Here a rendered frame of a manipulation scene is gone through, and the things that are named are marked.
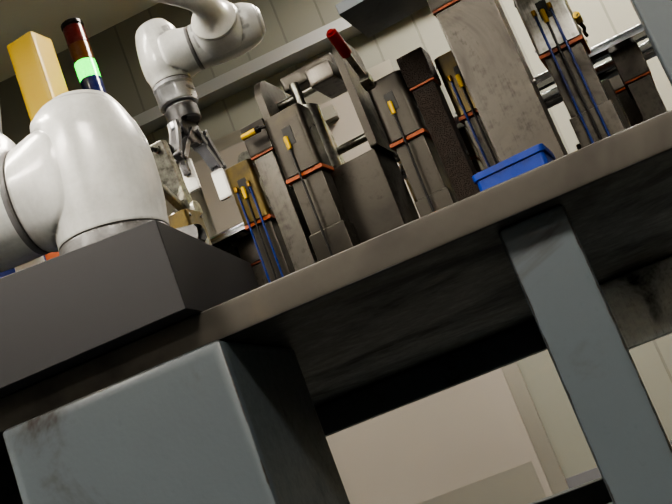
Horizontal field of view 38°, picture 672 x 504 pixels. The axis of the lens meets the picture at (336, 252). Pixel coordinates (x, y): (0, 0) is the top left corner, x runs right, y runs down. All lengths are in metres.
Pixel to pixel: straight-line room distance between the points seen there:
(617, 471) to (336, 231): 0.71
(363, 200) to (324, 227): 0.09
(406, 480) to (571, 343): 3.30
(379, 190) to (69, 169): 0.58
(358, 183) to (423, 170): 0.11
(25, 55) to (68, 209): 1.78
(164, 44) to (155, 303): 1.15
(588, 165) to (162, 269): 0.49
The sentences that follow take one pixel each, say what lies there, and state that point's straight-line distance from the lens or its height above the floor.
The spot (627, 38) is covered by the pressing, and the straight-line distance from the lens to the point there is 1.80.
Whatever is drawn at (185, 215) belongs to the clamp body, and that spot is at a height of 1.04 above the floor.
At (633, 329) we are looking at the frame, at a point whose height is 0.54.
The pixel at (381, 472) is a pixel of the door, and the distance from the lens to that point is 4.38.
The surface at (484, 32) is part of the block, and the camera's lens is 1.56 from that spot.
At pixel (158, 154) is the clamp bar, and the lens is 1.99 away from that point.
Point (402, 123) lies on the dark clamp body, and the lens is 1.69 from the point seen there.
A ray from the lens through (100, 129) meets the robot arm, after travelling 1.34.
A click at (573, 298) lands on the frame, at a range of 1.10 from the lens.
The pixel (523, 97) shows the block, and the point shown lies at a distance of 1.51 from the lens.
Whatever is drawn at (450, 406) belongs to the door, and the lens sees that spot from 4.31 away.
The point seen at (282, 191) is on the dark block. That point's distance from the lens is 1.76.
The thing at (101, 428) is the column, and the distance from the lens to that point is 1.18.
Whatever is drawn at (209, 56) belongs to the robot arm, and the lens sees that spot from 2.18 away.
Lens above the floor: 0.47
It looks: 12 degrees up
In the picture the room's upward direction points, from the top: 21 degrees counter-clockwise
